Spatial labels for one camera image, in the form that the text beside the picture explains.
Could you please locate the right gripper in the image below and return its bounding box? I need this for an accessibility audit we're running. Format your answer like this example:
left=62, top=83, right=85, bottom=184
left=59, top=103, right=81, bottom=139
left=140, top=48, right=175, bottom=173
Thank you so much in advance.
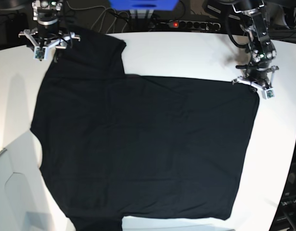
left=18, top=19, right=80, bottom=50

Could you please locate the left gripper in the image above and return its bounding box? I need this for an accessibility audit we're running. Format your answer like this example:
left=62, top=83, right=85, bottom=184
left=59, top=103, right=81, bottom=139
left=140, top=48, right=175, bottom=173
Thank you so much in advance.
left=232, top=61, right=279, bottom=90

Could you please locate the black T-shirt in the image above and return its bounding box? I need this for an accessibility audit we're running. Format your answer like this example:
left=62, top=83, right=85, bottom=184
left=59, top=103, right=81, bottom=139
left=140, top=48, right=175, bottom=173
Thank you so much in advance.
left=30, top=26, right=259, bottom=231

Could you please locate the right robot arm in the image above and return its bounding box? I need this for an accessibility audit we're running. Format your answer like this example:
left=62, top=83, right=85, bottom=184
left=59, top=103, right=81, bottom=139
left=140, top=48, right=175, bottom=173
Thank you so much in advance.
left=18, top=0, right=81, bottom=51

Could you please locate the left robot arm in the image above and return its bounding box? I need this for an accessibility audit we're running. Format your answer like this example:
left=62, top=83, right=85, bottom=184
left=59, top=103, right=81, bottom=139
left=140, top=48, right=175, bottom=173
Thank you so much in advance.
left=223, top=0, right=279, bottom=91

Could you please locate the black power strip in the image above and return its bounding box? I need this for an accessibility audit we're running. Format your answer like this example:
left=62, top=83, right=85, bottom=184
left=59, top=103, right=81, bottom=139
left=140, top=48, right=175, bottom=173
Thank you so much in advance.
left=161, top=20, right=221, bottom=32

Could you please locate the blue box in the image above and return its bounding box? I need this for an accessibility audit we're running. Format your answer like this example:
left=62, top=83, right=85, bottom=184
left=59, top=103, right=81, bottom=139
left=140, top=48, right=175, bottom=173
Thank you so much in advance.
left=109, top=0, right=179, bottom=11

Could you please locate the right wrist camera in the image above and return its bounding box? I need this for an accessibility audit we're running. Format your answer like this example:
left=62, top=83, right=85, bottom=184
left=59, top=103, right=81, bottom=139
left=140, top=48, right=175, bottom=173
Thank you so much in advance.
left=33, top=47, right=48, bottom=60

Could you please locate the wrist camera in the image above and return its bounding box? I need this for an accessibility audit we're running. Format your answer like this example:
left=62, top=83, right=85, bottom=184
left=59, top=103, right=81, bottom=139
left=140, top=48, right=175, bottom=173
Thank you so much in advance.
left=262, top=88, right=275, bottom=100
left=33, top=47, right=48, bottom=60

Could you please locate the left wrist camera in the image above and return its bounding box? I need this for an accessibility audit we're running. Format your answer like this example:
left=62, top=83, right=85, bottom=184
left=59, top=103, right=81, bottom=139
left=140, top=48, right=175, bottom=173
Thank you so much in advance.
left=262, top=88, right=275, bottom=100

